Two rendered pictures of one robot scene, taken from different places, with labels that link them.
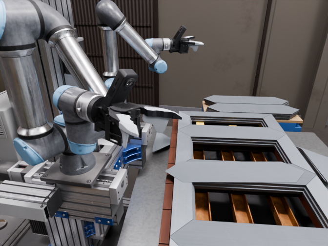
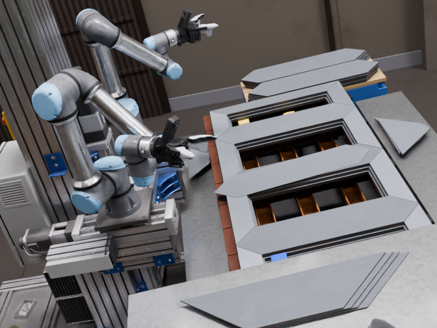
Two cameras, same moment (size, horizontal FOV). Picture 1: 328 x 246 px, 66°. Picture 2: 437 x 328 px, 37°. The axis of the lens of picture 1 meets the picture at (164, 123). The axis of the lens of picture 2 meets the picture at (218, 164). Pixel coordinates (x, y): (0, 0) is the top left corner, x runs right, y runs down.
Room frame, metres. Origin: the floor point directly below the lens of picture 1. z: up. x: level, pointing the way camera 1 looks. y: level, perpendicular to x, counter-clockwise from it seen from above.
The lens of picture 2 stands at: (-1.36, 0.08, 2.47)
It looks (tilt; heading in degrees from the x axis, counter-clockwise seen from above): 31 degrees down; 357
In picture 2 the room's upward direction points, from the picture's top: 14 degrees counter-clockwise
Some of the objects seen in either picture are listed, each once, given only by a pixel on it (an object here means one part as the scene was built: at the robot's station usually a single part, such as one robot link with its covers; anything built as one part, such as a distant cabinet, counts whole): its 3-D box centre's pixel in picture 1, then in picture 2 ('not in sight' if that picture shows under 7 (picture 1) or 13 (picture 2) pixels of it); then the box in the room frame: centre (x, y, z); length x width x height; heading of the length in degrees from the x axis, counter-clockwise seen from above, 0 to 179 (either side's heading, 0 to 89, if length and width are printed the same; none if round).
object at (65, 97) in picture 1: (74, 102); (132, 146); (0.64, 0.24, 1.43); 0.11 x 0.08 x 0.09; 53
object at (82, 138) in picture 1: (85, 131); (143, 167); (0.65, 0.23, 1.34); 0.11 x 0.08 x 0.11; 143
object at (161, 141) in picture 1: (162, 141); (199, 160); (1.68, 0.01, 0.70); 0.39 x 0.12 x 0.04; 175
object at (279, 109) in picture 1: (248, 106); (309, 75); (2.08, -0.76, 0.82); 0.80 x 0.40 x 0.06; 85
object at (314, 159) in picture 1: (325, 163); (406, 131); (1.29, -1.01, 0.77); 0.45 x 0.20 x 0.04; 175
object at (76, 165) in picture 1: (76, 154); (120, 197); (0.90, 0.37, 1.09); 0.15 x 0.15 x 0.10
